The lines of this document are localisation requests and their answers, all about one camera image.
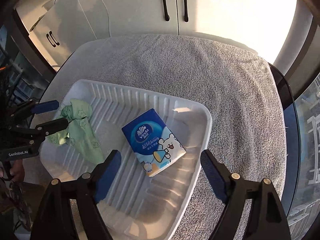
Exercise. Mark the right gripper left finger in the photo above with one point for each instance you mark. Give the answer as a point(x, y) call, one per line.
point(54, 218)

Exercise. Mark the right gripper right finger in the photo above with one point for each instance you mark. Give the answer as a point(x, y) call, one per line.
point(267, 218)

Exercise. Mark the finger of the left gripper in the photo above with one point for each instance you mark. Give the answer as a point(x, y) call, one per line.
point(50, 127)
point(28, 108)

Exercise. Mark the green fabric scrunchie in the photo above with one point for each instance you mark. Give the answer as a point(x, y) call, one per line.
point(79, 132)

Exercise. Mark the blue Vinda tissue pack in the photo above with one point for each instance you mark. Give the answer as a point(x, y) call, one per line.
point(155, 146)

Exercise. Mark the grey terry towel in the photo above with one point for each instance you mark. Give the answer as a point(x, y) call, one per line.
point(212, 96)

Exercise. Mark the white cabinet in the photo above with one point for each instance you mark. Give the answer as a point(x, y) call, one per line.
point(260, 26)

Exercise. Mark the black cabinet handle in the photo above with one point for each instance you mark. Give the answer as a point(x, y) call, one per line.
point(53, 38)
point(50, 41)
point(166, 15)
point(186, 18)

